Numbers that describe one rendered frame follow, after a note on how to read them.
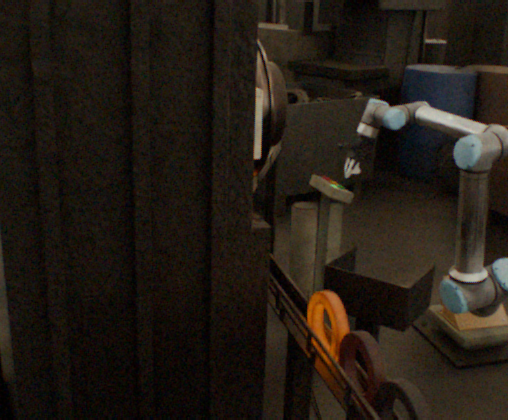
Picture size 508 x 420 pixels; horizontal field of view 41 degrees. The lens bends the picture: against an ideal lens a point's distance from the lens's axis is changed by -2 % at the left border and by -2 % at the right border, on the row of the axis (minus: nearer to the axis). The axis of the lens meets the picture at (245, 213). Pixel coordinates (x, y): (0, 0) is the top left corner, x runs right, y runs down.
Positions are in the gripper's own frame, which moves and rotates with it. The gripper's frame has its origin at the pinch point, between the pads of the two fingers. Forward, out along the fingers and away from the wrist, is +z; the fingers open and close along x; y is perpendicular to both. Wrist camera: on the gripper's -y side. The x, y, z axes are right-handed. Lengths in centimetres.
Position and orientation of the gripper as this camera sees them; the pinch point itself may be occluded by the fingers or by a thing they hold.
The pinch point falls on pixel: (345, 174)
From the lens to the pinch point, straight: 320.9
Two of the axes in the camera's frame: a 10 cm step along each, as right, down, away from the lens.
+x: -3.4, -3.1, 8.8
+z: -3.5, 9.2, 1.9
